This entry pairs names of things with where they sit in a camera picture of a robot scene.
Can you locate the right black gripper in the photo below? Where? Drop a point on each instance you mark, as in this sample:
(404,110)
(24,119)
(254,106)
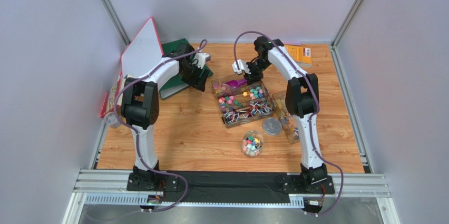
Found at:
(253,72)

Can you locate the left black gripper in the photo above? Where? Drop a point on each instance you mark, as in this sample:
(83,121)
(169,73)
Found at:
(197,82)

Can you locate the purple plastic scoop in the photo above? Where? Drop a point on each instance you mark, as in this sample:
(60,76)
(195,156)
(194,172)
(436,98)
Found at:
(235,84)

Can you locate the three-compartment clear candy box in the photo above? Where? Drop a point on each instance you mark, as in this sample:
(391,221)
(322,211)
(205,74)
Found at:
(248,103)

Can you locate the single clear candy box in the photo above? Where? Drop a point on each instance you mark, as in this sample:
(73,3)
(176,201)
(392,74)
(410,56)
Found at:
(288,123)

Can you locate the clear plastic jar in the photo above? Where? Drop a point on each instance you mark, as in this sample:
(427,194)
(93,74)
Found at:
(252,144)

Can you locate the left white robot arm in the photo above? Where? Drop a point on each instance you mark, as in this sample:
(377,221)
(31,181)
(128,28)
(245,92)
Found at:
(140,103)

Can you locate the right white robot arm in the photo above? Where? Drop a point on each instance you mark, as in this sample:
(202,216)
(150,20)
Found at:
(301,101)

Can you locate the green binder folder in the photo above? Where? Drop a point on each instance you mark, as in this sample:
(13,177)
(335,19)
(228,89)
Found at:
(175,84)

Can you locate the orange book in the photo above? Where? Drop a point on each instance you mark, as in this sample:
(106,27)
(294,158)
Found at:
(301,55)

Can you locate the red-framed whiteboard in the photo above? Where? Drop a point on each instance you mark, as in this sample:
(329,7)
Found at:
(144,51)

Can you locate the silver round jar lid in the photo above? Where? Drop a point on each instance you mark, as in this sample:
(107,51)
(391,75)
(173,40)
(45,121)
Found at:
(272,126)

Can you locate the stack of books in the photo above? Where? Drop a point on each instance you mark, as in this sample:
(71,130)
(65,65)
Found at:
(109,101)

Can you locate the small clear plastic cup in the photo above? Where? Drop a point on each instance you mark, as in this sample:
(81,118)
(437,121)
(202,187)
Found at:
(111,120)

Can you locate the black base mat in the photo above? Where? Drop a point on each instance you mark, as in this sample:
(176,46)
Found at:
(230,187)

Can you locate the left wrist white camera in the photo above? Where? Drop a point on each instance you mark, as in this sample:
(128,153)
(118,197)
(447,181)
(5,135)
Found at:
(200,59)

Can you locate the aluminium rail frame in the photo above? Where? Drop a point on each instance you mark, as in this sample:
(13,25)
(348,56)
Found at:
(116,196)

